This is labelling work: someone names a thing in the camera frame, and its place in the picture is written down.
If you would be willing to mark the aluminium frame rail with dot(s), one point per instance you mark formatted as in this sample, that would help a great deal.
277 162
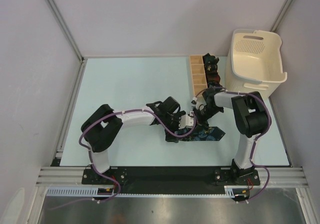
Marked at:
63 176

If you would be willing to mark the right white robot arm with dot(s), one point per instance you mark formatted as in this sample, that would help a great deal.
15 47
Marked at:
252 120

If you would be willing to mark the cream plastic laundry basket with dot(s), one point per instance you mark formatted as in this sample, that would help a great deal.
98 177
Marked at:
254 62

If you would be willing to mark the rolled dark tie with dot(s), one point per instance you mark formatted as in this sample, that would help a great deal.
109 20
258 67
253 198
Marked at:
211 68
210 59

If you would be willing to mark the grey slotted cable duct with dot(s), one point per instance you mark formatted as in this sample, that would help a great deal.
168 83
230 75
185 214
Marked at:
79 191

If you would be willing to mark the rolled blue patterned tie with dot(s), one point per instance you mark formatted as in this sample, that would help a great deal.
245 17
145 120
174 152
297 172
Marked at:
215 85

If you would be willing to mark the navy floral patterned tie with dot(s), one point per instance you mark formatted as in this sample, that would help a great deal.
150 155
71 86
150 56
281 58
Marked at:
203 133

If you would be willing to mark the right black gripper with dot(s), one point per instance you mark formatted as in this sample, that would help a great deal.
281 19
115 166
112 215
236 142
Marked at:
199 122

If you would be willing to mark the rolled red patterned tie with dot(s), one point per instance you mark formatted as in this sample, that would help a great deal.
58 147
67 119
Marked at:
213 79

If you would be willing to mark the wooden divided organizer box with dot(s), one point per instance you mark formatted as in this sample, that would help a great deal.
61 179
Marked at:
197 74

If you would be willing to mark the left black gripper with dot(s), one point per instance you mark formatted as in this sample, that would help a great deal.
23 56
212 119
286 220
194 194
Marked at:
169 137

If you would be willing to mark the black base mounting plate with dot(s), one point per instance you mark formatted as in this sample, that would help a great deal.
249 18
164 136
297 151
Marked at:
171 180

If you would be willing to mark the rolled dark tie top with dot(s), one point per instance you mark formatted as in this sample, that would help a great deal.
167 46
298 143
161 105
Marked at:
210 59

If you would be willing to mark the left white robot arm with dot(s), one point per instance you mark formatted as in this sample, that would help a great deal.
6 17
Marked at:
102 127

